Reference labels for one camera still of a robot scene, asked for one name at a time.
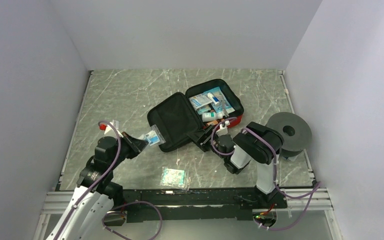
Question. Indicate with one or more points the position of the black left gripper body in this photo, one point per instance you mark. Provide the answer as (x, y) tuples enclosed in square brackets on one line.
[(126, 151)]

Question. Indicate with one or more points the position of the alcohol wipes clear bag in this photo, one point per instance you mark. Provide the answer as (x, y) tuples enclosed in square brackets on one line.
[(153, 137)]

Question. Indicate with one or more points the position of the brown bottle orange cap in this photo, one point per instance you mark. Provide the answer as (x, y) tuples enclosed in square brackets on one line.
[(212, 123)]

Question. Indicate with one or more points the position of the white bottle green label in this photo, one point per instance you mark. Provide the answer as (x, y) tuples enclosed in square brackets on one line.
[(211, 116)]

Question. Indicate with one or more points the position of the teal header small items bag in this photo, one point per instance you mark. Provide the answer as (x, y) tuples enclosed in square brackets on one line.
[(204, 109)]

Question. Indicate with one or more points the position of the red medicine kit case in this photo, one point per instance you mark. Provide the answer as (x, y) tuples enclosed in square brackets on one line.
[(175, 116)]

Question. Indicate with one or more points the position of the white gauze dressing packet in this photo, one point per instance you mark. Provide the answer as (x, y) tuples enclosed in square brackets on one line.
[(200, 100)]

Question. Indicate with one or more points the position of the blue cotton swab packet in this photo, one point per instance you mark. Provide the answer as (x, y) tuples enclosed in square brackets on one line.
[(219, 94)]

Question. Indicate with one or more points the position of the adhesive bandages clear bag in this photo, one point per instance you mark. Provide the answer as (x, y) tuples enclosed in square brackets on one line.
[(175, 178)]

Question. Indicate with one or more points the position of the black handled scissors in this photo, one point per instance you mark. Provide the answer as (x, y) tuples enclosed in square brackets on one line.
[(224, 110)]

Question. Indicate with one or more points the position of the white bandage roll blue label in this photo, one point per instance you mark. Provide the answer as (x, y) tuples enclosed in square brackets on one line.
[(213, 98)]

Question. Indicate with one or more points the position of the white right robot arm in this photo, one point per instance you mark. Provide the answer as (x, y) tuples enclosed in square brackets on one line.
[(255, 142)]

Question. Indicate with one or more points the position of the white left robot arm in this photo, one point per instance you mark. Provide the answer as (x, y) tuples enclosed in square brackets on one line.
[(95, 193)]

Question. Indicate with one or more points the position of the grey filament spool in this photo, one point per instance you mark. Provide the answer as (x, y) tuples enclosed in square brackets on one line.
[(295, 131)]

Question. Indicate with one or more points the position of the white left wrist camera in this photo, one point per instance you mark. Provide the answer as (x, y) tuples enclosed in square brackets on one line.
[(112, 130)]

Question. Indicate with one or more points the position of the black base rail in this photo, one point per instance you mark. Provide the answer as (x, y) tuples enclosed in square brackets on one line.
[(238, 203)]

